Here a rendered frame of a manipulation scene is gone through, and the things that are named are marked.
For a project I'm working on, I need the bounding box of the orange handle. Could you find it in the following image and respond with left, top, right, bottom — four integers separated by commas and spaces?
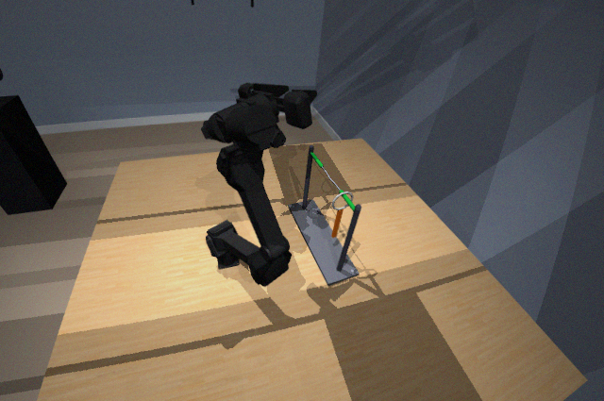
331, 192, 354, 238

